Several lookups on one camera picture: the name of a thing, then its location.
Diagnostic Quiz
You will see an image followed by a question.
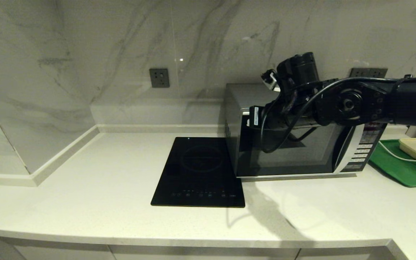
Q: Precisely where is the grey single wall socket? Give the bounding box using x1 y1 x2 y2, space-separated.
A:
149 68 170 88

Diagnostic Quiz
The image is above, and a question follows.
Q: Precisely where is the silver microwave oven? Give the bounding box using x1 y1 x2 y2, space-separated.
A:
224 83 387 178

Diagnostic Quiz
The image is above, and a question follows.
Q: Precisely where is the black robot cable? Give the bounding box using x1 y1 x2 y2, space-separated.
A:
260 78 338 154

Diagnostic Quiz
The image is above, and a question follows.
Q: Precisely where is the green tray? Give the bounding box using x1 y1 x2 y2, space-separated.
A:
369 140 416 187

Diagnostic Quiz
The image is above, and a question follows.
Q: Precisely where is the black glass microwave door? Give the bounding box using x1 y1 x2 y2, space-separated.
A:
236 108 365 177

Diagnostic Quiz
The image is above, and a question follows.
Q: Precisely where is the grey double wall socket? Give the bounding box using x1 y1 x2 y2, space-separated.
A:
349 68 388 78

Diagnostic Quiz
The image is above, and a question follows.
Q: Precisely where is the white power cable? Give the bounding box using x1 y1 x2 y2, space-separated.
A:
378 141 416 178

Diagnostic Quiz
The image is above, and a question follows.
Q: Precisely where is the black induction cooktop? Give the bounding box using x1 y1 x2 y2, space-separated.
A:
150 136 246 208

